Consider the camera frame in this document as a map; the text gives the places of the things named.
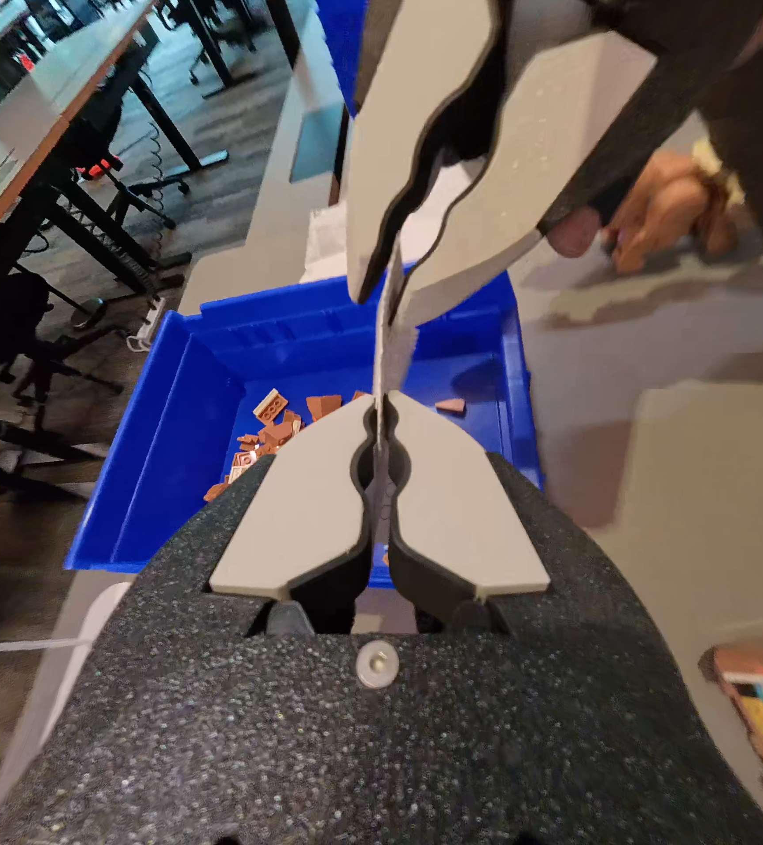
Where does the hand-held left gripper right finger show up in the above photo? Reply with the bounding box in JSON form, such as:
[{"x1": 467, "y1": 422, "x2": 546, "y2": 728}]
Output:
[{"x1": 384, "y1": 391, "x2": 552, "y2": 602}]

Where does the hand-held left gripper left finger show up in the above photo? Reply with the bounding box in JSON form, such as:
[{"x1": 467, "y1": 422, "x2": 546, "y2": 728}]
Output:
[{"x1": 208, "y1": 395, "x2": 377, "y2": 598}]

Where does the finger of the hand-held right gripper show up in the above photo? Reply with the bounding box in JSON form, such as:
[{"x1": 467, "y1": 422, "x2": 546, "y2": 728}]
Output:
[
  {"x1": 345, "y1": 0, "x2": 504, "y2": 306},
  {"x1": 391, "y1": 29, "x2": 658, "y2": 327}
]

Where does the pile of brown toy bricks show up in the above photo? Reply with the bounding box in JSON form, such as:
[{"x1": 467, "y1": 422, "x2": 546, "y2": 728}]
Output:
[{"x1": 203, "y1": 388, "x2": 468, "y2": 569}]

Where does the blue plastic bin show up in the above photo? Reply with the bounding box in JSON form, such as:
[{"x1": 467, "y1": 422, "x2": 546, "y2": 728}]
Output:
[
  {"x1": 315, "y1": 0, "x2": 369, "y2": 120},
  {"x1": 64, "y1": 267, "x2": 544, "y2": 588}
]

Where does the white printed paper bag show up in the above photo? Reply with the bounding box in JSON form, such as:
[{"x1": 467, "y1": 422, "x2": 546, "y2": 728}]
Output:
[{"x1": 371, "y1": 234, "x2": 422, "y2": 582}]

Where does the grey desk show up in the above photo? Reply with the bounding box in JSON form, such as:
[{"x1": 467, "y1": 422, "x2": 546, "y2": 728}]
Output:
[{"x1": 0, "y1": 0, "x2": 763, "y2": 845}]

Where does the wooden office desk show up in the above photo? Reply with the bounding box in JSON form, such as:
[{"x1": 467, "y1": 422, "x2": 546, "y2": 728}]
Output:
[{"x1": 0, "y1": 0, "x2": 158, "y2": 265}]

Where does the person's right hand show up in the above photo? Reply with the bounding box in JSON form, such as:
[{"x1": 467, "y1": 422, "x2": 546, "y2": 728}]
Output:
[{"x1": 548, "y1": 206, "x2": 603, "y2": 260}]

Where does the brown tan brick dinosaur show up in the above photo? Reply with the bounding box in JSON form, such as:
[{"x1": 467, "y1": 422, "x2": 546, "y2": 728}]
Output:
[{"x1": 602, "y1": 137, "x2": 748, "y2": 275}]

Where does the white paper sheet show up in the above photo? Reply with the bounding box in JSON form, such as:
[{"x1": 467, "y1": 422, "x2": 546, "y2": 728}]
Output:
[{"x1": 302, "y1": 205, "x2": 349, "y2": 285}]

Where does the white power strip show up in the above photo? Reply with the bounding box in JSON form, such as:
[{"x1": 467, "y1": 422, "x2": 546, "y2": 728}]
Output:
[{"x1": 127, "y1": 297, "x2": 164, "y2": 351}]

